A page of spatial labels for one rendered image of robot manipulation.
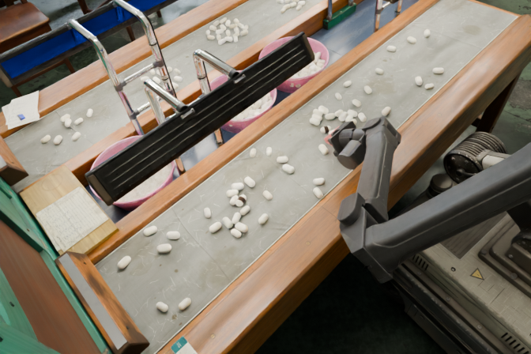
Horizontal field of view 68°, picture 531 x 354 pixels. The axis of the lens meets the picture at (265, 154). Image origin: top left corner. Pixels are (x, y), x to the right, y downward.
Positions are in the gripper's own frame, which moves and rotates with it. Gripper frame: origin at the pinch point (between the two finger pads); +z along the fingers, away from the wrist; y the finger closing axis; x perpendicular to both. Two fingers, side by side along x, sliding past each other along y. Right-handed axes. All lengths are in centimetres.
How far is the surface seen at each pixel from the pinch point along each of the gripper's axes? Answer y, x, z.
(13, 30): 35, -114, 189
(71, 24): 39, -67, 25
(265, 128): 9.7, -11.8, 13.3
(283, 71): 12.0, -27.6, -15.6
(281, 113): 1.3, -12.3, 13.8
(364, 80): -31.9, -4.7, 8.1
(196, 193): 40.1, -8.7, 13.6
